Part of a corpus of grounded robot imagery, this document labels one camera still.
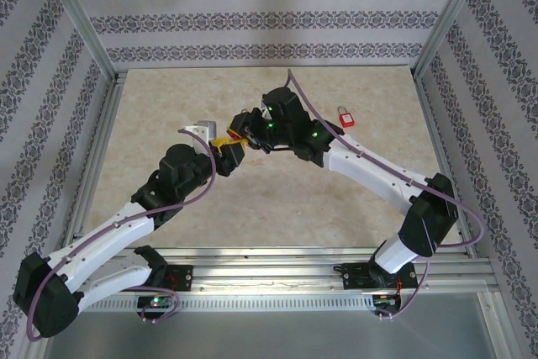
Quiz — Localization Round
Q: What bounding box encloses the aluminium frame post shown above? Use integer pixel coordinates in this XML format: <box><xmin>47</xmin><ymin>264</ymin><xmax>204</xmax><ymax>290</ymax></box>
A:
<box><xmin>413</xmin><ymin>0</ymin><xmax>495</xmax><ymax>78</ymax></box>
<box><xmin>37</xmin><ymin>0</ymin><xmax>119</xmax><ymax>82</ymax></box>

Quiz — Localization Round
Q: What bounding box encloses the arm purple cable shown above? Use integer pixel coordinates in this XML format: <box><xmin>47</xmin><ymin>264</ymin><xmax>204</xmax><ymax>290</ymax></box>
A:
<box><xmin>285</xmin><ymin>67</ymin><xmax>485</xmax><ymax>321</ymax></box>
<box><xmin>24</xmin><ymin>127</ymin><xmax>218</xmax><ymax>342</ymax></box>

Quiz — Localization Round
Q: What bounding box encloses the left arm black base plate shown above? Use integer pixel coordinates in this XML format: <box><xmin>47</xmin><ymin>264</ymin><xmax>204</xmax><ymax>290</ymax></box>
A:
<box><xmin>119</xmin><ymin>264</ymin><xmax>194</xmax><ymax>293</ymax></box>

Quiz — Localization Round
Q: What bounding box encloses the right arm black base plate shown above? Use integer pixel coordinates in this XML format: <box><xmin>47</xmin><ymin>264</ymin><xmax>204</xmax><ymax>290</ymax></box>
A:
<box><xmin>342</xmin><ymin>261</ymin><xmax>419</xmax><ymax>292</ymax></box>

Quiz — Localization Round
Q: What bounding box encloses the grey slotted cable duct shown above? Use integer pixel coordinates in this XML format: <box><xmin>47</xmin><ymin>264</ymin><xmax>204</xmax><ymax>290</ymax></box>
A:
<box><xmin>77</xmin><ymin>294</ymin><xmax>376</xmax><ymax>313</ymax></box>

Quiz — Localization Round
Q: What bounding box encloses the long aluminium base rail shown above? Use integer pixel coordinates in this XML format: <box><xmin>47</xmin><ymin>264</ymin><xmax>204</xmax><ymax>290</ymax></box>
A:
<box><xmin>40</xmin><ymin>247</ymin><xmax>501</xmax><ymax>298</ymax></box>

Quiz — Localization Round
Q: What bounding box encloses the red padlock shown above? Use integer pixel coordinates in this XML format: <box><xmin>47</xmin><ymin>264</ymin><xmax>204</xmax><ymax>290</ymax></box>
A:
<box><xmin>226</xmin><ymin>124</ymin><xmax>250</xmax><ymax>145</ymax></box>
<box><xmin>337</xmin><ymin>105</ymin><xmax>355</xmax><ymax>129</ymax></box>

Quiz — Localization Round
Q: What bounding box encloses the aluminium side rail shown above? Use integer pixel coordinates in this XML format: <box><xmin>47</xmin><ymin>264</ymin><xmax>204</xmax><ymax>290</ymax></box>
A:
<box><xmin>414</xmin><ymin>72</ymin><xmax>478</xmax><ymax>257</ymax></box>
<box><xmin>62</xmin><ymin>72</ymin><xmax>127</xmax><ymax>251</ymax></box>

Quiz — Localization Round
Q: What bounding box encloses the right aluminium frame post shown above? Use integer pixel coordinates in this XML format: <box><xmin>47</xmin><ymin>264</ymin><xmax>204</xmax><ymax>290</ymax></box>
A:
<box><xmin>413</xmin><ymin>0</ymin><xmax>495</xmax><ymax>78</ymax></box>

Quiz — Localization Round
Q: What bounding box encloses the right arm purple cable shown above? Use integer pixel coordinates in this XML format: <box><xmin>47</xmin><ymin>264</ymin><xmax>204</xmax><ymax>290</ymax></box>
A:
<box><xmin>285</xmin><ymin>67</ymin><xmax>485</xmax><ymax>321</ymax></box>

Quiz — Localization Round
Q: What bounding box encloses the left aluminium side rail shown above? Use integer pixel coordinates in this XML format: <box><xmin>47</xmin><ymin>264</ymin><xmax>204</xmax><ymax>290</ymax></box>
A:
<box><xmin>62</xmin><ymin>72</ymin><xmax>127</xmax><ymax>251</ymax></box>

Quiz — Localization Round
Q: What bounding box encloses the right aluminium side rail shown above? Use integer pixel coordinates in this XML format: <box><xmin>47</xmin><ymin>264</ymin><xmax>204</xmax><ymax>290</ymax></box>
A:
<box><xmin>414</xmin><ymin>72</ymin><xmax>478</xmax><ymax>257</ymax></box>

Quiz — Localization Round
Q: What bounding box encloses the right controller board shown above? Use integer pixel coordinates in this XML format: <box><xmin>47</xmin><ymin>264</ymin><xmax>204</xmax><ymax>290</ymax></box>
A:
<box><xmin>372</xmin><ymin>293</ymin><xmax>405</xmax><ymax>314</ymax></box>

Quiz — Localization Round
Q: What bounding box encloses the left aluminium frame post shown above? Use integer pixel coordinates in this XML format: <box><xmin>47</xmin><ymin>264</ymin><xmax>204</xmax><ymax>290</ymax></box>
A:
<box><xmin>37</xmin><ymin>0</ymin><xmax>119</xmax><ymax>82</ymax></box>

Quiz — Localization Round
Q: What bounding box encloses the left controller board green light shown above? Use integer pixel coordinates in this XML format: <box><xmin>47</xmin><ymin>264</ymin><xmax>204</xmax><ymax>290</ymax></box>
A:
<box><xmin>136</xmin><ymin>294</ymin><xmax>174</xmax><ymax>314</ymax></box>

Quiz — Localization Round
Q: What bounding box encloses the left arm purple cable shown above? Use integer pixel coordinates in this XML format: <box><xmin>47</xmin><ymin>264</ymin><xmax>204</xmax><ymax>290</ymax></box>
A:
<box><xmin>24</xmin><ymin>127</ymin><xmax>218</xmax><ymax>342</ymax></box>

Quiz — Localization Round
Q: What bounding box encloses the grey metal panel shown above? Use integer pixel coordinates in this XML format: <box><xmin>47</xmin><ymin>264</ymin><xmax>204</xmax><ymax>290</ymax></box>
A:
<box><xmin>41</xmin><ymin>291</ymin><xmax>501</xmax><ymax>359</ymax></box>

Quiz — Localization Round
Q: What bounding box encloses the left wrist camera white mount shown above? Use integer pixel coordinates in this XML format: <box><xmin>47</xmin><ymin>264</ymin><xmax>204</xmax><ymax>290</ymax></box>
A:
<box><xmin>179</xmin><ymin>119</ymin><xmax>219</xmax><ymax>159</ymax></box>

